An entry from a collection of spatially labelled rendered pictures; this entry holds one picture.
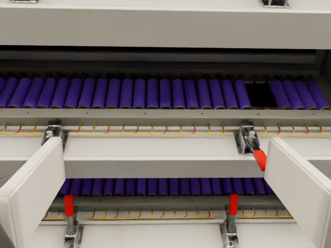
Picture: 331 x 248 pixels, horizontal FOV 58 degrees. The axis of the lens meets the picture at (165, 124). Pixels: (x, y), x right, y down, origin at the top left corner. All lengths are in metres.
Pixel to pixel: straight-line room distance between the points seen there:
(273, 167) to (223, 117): 0.25
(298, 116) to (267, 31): 0.16
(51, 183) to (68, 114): 0.27
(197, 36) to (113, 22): 0.09
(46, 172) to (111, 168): 0.26
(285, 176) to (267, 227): 0.42
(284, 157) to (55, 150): 0.13
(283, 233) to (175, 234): 0.19
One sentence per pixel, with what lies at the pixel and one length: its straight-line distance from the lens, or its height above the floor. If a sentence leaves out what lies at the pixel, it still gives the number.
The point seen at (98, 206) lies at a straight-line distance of 0.56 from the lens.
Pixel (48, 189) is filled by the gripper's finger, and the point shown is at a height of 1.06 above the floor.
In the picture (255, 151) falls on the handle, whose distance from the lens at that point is 0.39.
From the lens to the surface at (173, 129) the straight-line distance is 0.43.
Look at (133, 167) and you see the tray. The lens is 0.42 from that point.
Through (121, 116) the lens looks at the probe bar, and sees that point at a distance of 0.43.
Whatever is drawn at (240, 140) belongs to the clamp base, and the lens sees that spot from 0.43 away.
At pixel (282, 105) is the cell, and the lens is 0.49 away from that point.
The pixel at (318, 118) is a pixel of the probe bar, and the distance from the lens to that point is 0.49.
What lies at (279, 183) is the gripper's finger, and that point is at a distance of 0.19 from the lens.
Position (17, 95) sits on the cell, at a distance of 0.50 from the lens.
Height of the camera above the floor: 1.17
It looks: 29 degrees down
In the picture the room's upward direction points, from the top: 1 degrees clockwise
